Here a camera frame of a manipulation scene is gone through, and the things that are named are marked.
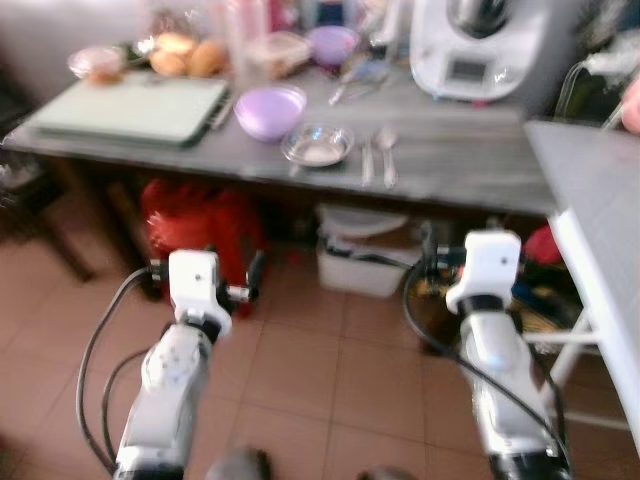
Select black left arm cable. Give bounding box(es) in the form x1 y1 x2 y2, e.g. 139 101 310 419
75 263 172 473

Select white plastic folding table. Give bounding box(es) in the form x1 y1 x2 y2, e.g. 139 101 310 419
525 118 640 453

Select grey wooden counter table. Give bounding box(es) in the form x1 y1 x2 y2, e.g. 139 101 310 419
0 68 561 218

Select clear plastic food container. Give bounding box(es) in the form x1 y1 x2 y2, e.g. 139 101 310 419
245 32 314 80

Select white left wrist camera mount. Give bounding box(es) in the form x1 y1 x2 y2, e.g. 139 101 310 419
167 250 234 337

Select silver metal spoon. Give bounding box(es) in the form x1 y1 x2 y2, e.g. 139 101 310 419
376 125 402 190

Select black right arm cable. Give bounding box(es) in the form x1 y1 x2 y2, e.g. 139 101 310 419
402 255 572 467

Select pale green cutting board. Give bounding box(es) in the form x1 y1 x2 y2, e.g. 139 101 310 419
25 75 232 147

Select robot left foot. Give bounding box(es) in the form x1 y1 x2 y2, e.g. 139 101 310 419
205 448 274 480

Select metal kitchen tongs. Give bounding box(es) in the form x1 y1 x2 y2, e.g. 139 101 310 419
328 60 392 107

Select large purple plastic bowl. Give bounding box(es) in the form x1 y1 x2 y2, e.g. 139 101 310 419
233 85 309 144

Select pink round appliance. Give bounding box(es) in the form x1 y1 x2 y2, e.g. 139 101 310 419
620 75 640 137

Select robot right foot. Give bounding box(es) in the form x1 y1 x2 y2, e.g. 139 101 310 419
362 465 422 480

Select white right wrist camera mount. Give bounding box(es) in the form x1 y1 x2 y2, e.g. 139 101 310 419
445 230 524 314

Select silver metal fork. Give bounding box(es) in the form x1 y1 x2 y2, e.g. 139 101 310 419
358 130 377 189

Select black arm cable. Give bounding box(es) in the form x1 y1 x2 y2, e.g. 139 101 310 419
402 255 572 467
75 263 172 473

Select red plastic stool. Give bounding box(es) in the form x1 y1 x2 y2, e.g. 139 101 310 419
140 178 267 293

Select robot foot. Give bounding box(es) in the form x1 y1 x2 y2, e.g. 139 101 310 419
205 448 274 480
362 465 422 480

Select white plug charger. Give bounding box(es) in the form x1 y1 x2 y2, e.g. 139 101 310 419
585 35 640 77

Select white kitchen machine with display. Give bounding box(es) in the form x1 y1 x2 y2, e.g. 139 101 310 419
410 0 557 104

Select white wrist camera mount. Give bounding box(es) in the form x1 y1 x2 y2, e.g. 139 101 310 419
167 250 234 337
445 230 524 314

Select white plastic storage box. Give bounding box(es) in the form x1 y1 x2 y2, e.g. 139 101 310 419
315 203 427 300

